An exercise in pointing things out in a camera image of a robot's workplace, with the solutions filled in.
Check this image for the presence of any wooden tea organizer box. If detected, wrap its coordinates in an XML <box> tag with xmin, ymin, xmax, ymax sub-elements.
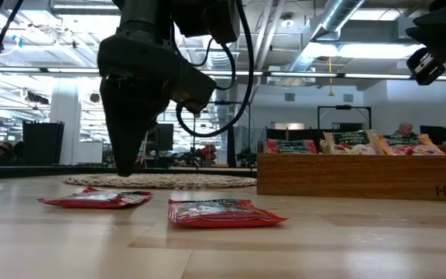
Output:
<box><xmin>256</xmin><ymin>141</ymin><xmax>446</xmax><ymax>203</ymax></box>

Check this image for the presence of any tall black cabinet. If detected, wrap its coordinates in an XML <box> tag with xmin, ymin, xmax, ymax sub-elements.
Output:
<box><xmin>22</xmin><ymin>120</ymin><xmax>65</xmax><ymax>166</ymax></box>

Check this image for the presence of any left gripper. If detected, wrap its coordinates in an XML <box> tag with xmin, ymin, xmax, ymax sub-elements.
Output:
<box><xmin>98</xmin><ymin>29</ymin><xmax>216</xmax><ymax>177</ymax></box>

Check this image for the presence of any white building column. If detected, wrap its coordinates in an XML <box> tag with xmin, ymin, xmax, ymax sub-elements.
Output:
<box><xmin>48</xmin><ymin>77</ymin><xmax>83</xmax><ymax>166</ymax></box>

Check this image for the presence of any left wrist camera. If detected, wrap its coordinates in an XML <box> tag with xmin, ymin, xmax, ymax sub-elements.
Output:
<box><xmin>171</xmin><ymin>0</ymin><xmax>242</xmax><ymax>44</ymax></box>

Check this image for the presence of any yellow pull cord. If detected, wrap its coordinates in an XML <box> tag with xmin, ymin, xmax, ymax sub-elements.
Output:
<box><xmin>326</xmin><ymin>57</ymin><xmax>335</xmax><ymax>98</ymax></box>

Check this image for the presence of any long ceiling light strip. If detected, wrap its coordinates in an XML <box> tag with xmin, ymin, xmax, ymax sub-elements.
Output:
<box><xmin>0</xmin><ymin>66</ymin><xmax>446</xmax><ymax>81</ymax></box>

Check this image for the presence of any person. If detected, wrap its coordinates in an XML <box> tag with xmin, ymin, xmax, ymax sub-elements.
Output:
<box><xmin>394</xmin><ymin>122</ymin><xmax>417</xmax><ymax>137</ymax></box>

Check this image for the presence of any black metal frame stand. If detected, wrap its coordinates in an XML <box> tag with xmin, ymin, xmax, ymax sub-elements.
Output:
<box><xmin>193</xmin><ymin>100</ymin><xmax>252</xmax><ymax>167</ymax></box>
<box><xmin>317</xmin><ymin>104</ymin><xmax>373</xmax><ymax>133</ymax></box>

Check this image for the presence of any black computer monitor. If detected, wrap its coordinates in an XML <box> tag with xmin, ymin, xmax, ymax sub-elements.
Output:
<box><xmin>419</xmin><ymin>125</ymin><xmax>446</xmax><ymax>145</ymax></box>
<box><xmin>155</xmin><ymin>122</ymin><xmax>175</xmax><ymax>152</ymax></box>

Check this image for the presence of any round ceiling detector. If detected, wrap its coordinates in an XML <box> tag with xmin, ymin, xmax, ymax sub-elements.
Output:
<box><xmin>280</xmin><ymin>12</ymin><xmax>296</xmax><ymax>29</ymax></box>

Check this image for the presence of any orange tea packet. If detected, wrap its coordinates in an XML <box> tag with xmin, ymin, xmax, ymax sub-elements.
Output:
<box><xmin>379</xmin><ymin>133</ymin><xmax>446</xmax><ymax>157</ymax></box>

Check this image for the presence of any black metal table frame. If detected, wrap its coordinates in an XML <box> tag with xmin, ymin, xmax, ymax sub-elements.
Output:
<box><xmin>0</xmin><ymin>164</ymin><xmax>258</xmax><ymax>180</ymax></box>

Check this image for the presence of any black room partition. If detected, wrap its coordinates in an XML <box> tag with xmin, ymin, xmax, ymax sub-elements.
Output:
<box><xmin>265</xmin><ymin>122</ymin><xmax>365</xmax><ymax>143</ymax></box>

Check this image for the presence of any silver ventilation duct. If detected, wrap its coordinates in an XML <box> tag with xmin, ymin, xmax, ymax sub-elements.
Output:
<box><xmin>284</xmin><ymin>0</ymin><xmax>363</xmax><ymax>78</ymax></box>
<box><xmin>197</xmin><ymin>38</ymin><xmax>243</xmax><ymax>129</ymax></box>

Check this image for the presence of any round woven placemat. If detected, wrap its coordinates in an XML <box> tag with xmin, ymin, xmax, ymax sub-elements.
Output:
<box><xmin>62</xmin><ymin>173</ymin><xmax>258</xmax><ymax>190</ymax></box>

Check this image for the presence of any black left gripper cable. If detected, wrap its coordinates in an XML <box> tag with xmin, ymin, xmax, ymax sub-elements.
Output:
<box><xmin>175</xmin><ymin>0</ymin><xmax>256</xmax><ymax>139</ymax></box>

